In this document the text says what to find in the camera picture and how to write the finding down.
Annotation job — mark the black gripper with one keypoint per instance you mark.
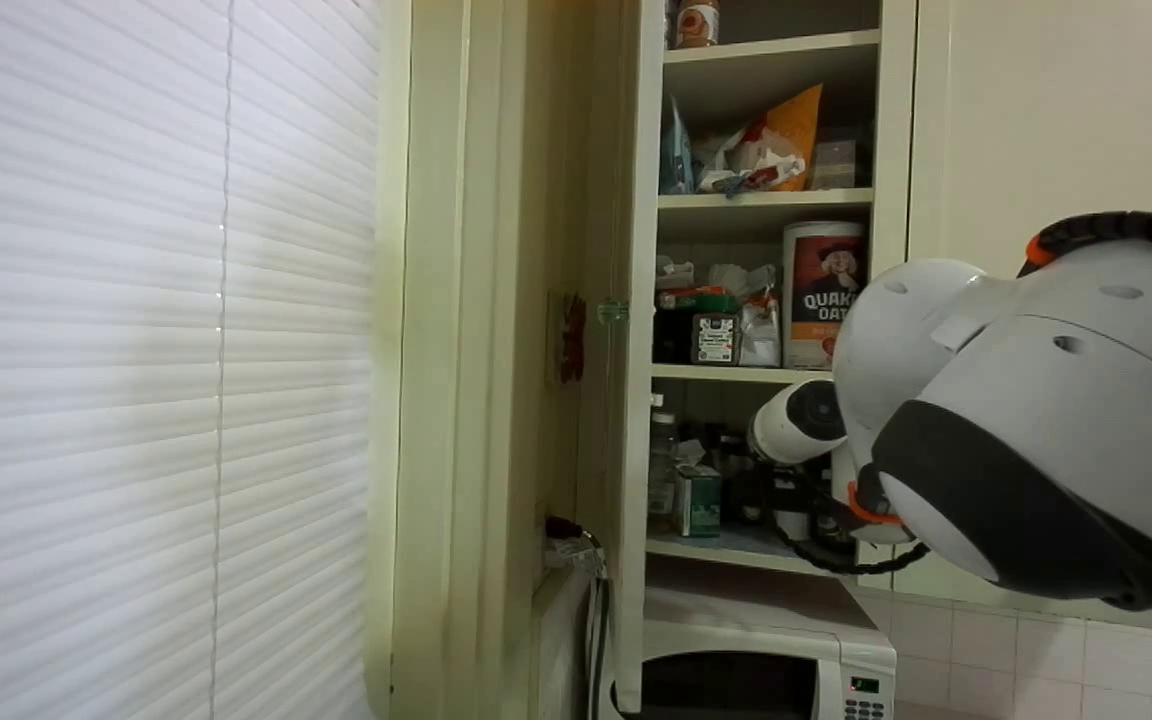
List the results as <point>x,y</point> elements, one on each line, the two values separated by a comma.
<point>809,487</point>

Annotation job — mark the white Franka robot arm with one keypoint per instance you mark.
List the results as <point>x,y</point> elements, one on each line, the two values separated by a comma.
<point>1071,414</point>

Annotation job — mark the clear plastic bottle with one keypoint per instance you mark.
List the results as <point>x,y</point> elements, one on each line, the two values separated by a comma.
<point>662,462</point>

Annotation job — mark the cream open kitchen cabinet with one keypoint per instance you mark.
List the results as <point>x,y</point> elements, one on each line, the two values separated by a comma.
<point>630,402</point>

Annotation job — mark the white countertop appliance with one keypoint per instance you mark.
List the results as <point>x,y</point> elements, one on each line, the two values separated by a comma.
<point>560,641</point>

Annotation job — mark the cream open cabinet door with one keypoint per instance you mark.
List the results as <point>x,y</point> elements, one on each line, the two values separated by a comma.
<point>559,203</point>

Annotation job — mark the cream closed cabinet door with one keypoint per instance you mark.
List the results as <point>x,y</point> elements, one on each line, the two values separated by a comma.
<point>1043,106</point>

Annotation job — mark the green cardboard box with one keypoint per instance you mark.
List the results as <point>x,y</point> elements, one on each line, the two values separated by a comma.
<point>702,504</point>

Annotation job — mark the white food packet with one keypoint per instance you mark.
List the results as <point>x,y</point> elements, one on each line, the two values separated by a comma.
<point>757,334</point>

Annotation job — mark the white microwave oven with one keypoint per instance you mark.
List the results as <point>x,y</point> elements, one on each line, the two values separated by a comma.
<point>738,641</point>

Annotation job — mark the green lid spice jar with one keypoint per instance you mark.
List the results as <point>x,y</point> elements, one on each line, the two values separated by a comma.
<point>712,336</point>

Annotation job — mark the Quaker oats canister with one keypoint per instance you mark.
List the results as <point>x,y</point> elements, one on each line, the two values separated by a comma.
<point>823,302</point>

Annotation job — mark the clear plastic bag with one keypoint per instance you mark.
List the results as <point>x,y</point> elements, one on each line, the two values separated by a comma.
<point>741,277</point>

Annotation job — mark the dark object on appliance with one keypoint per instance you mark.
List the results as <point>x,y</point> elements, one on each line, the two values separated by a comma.
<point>570,541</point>

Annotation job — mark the red door ornament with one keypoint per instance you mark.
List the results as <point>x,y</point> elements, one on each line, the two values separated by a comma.
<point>573,336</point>

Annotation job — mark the white plastic container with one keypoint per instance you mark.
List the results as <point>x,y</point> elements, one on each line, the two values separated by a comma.
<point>838,163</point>

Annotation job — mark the white red crumpled bag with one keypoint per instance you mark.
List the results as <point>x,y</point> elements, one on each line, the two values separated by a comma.
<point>754,163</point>

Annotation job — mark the blue snack bag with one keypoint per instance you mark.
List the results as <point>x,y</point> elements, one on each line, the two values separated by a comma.
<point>678,159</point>

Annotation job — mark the orange chip bag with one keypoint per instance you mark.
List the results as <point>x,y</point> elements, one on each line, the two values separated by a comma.
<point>801,123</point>

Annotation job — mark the small orange labelled jar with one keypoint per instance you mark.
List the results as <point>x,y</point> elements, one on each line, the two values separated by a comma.
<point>696,23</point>

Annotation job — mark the white window blind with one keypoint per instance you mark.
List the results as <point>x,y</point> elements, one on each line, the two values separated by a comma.
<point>136,362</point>

